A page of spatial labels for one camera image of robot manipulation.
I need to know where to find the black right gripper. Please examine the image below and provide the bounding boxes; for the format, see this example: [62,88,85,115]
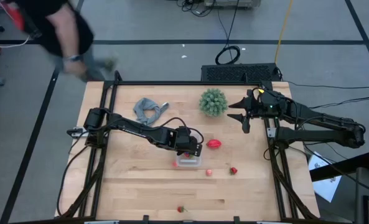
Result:
[227,88,289,134]

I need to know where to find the clear plastic tupperware container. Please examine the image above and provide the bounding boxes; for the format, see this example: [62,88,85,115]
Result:
[175,135,203,168]

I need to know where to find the red toy dragon fruit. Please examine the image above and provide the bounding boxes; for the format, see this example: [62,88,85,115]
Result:
[206,139,223,149]

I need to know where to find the green potted succulent plant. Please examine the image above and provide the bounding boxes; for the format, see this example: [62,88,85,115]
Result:
[199,88,228,118]

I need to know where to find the black computer tower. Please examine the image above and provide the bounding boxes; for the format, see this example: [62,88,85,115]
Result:
[200,63,282,83]

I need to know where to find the grey crumpled cloth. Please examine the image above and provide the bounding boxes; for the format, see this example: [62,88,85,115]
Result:
[133,97,170,126]

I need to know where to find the grey equipment box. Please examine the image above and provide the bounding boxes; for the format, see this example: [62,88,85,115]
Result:
[203,0,262,9]

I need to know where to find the white paper sheet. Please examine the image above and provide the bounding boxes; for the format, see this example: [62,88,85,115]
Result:
[307,151,343,203]

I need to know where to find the person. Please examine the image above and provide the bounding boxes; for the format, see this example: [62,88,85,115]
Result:
[0,0,118,83]

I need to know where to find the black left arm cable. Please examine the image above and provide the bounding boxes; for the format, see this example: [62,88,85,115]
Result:
[146,116,205,144]

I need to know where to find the black metal table frame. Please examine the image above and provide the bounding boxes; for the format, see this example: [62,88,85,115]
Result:
[55,70,320,224]

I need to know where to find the black coiled floor cable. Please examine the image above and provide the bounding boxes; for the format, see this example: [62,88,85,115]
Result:
[215,0,241,66]

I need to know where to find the yellow hanging cable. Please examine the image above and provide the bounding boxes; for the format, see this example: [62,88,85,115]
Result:
[274,0,294,65]

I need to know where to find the black tangled cables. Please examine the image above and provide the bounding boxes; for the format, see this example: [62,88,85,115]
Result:
[177,0,218,18]

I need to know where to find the black table power cable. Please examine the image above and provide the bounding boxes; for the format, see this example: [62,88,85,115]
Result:
[56,144,90,217]

